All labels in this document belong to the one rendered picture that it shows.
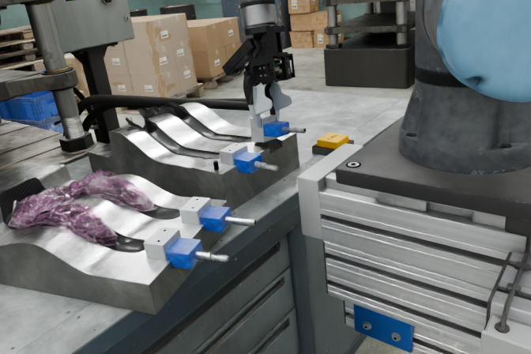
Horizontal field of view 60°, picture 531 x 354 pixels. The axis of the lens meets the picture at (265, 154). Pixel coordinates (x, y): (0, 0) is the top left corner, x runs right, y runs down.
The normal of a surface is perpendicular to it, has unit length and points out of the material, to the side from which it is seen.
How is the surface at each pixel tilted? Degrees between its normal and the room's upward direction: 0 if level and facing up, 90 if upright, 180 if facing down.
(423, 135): 73
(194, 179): 90
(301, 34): 96
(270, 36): 82
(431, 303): 90
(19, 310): 0
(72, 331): 0
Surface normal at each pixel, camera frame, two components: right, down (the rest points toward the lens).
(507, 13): -0.18, 0.50
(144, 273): -0.11, -0.92
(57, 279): -0.36, 0.38
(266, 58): -0.63, 0.22
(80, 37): 0.78, 0.15
